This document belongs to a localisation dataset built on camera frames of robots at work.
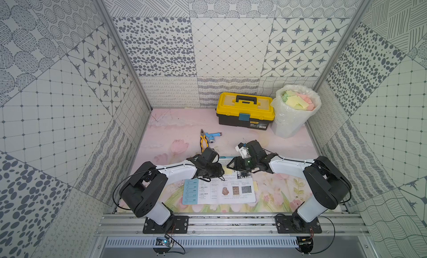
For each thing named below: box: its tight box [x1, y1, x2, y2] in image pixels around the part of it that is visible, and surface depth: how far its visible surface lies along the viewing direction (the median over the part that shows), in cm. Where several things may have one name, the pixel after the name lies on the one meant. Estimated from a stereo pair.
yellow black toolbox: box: [215, 92, 276, 131], surface depth 102 cm
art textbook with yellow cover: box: [181, 155, 258, 206], surface depth 85 cm
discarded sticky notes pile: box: [281, 90, 315, 111], surface depth 90 cm
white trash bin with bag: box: [270, 84, 322, 140], surface depth 90 cm
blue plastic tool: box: [205, 132, 222, 144], surface depth 106 cm
